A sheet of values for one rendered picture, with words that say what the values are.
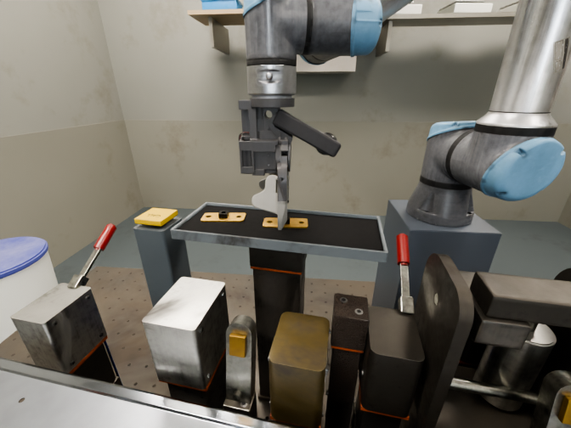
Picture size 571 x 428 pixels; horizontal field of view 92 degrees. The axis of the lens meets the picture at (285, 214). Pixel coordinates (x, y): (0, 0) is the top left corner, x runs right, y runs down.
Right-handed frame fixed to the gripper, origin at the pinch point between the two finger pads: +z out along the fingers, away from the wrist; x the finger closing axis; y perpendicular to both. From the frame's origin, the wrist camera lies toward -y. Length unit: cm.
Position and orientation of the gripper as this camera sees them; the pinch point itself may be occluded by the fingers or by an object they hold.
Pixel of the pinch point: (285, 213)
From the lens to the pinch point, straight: 51.4
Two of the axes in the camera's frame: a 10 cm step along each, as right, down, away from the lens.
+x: -0.5, 4.0, -9.1
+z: 0.0, 9.2, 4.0
